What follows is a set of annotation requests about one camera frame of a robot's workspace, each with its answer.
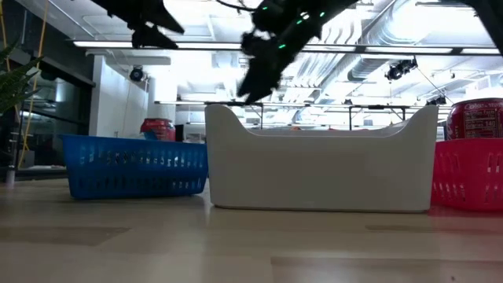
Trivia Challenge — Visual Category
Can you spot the small potted green plant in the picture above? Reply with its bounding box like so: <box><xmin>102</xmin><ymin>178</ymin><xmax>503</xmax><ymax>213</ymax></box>
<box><xmin>0</xmin><ymin>41</ymin><xmax>43</xmax><ymax>115</ymax></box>

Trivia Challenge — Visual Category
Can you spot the white plastic tray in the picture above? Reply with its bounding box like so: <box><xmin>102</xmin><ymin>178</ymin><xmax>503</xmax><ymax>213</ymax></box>
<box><xmin>204</xmin><ymin>103</ymin><xmax>439</xmax><ymax>213</ymax></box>

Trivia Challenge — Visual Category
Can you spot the yellow hanging cord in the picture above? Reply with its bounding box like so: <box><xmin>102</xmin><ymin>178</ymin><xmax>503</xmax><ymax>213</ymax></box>
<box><xmin>17</xmin><ymin>0</ymin><xmax>50</xmax><ymax>169</ymax></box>

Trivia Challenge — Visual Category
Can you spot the silver ventilation duct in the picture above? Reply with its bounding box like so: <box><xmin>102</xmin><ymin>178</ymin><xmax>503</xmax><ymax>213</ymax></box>
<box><xmin>347</xmin><ymin>0</ymin><xmax>437</xmax><ymax>83</ymax></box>

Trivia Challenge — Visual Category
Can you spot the black framed background table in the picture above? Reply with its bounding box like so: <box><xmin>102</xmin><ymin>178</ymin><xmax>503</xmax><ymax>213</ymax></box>
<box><xmin>347</xmin><ymin>104</ymin><xmax>408</xmax><ymax>130</ymax></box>

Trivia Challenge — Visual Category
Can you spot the long ceiling light strip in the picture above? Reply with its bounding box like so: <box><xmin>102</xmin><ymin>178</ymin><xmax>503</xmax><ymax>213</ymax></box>
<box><xmin>72</xmin><ymin>40</ymin><xmax>503</xmax><ymax>55</ymax></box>

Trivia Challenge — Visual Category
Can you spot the black ceiling spotlight cluster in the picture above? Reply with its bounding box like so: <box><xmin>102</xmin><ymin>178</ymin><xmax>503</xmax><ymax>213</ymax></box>
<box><xmin>424</xmin><ymin>95</ymin><xmax>448</xmax><ymax>108</ymax></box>
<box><xmin>384</xmin><ymin>57</ymin><xmax>419</xmax><ymax>83</ymax></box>

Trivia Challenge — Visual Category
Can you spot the red plastic basket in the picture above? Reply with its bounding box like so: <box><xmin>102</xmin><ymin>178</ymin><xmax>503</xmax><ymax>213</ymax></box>
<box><xmin>431</xmin><ymin>137</ymin><xmax>503</xmax><ymax>212</ymax></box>

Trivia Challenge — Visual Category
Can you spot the blue plastic basket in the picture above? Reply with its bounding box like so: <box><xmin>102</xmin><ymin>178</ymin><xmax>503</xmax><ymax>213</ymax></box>
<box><xmin>61</xmin><ymin>134</ymin><xmax>209</xmax><ymax>200</ymax></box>

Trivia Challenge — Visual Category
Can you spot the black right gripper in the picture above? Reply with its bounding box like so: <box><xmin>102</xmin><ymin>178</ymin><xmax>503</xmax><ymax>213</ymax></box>
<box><xmin>237</xmin><ymin>27</ymin><xmax>311</xmax><ymax>105</ymax></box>

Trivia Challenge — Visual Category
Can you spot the red soda can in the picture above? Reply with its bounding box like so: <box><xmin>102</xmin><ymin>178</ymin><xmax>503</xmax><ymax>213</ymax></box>
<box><xmin>140</xmin><ymin>117</ymin><xmax>177</xmax><ymax>143</ymax></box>
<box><xmin>446</xmin><ymin>97</ymin><xmax>503</xmax><ymax>141</ymax></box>

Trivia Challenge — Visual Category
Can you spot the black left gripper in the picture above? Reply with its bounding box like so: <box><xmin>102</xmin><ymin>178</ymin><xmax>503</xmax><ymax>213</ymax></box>
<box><xmin>90</xmin><ymin>0</ymin><xmax>185</xmax><ymax>50</ymax></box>

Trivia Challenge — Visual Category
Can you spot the black aluminium table frame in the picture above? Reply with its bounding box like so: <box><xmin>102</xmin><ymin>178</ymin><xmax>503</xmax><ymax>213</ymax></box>
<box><xmin>0</xmin><ymin>164</ymin><xmax>70</xmax><ymax>182</ymax></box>

